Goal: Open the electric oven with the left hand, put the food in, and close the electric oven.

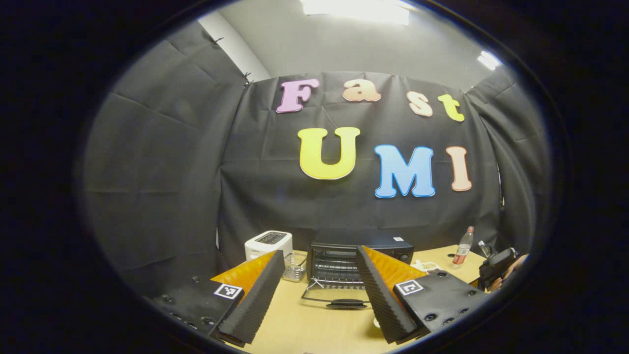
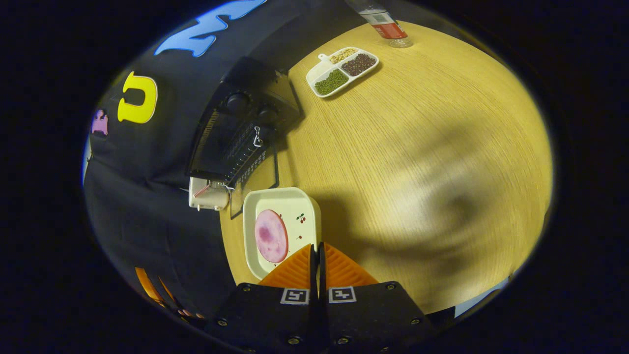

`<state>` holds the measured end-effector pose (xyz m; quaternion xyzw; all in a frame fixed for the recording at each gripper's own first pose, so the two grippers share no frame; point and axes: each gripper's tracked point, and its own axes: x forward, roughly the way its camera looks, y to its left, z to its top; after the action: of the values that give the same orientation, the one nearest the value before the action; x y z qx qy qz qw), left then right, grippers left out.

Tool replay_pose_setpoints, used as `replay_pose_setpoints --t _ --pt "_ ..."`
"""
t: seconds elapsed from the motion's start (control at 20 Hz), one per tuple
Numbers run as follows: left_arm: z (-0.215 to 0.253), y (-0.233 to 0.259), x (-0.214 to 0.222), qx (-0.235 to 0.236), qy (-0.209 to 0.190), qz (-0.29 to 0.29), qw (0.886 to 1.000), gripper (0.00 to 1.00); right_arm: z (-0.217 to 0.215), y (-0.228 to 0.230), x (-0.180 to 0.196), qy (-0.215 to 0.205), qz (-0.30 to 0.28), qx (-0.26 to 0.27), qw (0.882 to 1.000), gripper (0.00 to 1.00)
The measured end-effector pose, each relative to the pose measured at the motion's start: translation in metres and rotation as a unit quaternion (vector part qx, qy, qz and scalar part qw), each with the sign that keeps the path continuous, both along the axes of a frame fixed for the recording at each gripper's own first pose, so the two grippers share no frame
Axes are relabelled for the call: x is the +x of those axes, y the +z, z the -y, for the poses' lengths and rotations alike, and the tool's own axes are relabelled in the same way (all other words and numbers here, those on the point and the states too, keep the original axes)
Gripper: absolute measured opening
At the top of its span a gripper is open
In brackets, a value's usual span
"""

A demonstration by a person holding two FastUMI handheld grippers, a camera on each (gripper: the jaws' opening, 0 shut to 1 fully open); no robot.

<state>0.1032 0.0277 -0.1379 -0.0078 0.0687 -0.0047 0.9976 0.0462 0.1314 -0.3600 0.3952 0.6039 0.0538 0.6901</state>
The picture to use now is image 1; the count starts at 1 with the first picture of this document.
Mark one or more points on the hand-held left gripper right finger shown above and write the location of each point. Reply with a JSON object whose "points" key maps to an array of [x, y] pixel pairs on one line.
{"points": [[381, 301]]}

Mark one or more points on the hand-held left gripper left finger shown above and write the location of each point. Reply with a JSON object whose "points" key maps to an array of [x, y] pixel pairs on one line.
{"points": [[259, 301]]}

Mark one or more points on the black electric oven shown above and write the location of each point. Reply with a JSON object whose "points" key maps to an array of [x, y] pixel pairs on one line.
{"points": [[344, 241]]}

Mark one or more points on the clear bottle with red label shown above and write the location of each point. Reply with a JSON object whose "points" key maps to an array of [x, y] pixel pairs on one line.
{"points": [[462, 253]]}

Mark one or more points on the white toaster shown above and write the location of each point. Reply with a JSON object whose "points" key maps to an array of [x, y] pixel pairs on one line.
{"points": [[268, 246]]}

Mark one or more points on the white divided dish of beans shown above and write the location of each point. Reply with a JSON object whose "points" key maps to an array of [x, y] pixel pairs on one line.
{"points": [[427, 267]]}

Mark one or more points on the black backdrop cloth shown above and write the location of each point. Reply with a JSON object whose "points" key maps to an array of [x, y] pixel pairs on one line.
{"points": [[196, 172]]}

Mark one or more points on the small ceiling light panel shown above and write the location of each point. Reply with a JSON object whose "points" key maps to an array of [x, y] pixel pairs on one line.
{"points": [[488, 60]]}

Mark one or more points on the large ceiling light panel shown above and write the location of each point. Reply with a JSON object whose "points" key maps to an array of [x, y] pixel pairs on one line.
{"points": [[356, 10]]}

